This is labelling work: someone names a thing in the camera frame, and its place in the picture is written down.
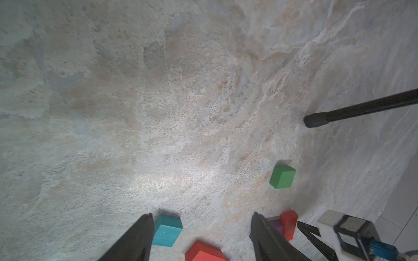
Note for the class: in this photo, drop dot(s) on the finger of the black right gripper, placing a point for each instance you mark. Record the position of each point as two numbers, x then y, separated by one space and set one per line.
313 234

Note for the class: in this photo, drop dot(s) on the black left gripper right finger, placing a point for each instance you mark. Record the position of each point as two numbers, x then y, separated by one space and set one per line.
269 244

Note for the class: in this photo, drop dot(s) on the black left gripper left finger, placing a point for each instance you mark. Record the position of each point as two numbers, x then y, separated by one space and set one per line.
135 244

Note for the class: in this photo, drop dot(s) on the red block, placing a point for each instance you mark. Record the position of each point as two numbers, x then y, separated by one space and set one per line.
203 252
289 220

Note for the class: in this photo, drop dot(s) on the purple block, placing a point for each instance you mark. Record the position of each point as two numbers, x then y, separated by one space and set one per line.
276 223

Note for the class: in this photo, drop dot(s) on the green cube block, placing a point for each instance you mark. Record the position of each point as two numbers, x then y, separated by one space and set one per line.
282 177

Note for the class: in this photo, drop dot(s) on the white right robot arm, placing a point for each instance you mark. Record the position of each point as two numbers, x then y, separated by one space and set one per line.
342 237

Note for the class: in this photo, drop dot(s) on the teal cube block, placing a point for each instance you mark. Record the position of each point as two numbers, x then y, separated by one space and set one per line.
167 230

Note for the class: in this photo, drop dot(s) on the black music stand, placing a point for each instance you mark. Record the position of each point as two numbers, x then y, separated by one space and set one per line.
386 103

